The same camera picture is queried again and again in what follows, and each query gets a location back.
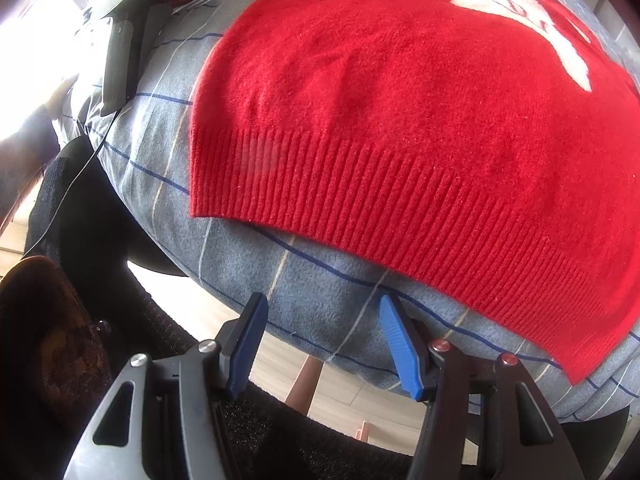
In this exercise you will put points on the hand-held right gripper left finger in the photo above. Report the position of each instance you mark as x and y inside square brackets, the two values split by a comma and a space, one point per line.
[245, 345]

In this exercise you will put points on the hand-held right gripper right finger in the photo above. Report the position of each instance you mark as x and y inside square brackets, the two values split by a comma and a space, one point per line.
[400, 350]

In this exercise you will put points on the red knitted sweater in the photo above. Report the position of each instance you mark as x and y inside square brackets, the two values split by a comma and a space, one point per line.
[400, 110]

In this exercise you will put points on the wooden furniture leg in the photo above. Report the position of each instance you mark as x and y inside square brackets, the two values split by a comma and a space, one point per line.
[302, 385]

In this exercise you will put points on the bed with grey checked duvet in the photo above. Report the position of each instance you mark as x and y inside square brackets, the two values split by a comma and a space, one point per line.
[325, 305]

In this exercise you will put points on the brown slipper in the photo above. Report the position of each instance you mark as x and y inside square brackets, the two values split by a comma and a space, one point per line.
[55, 340]

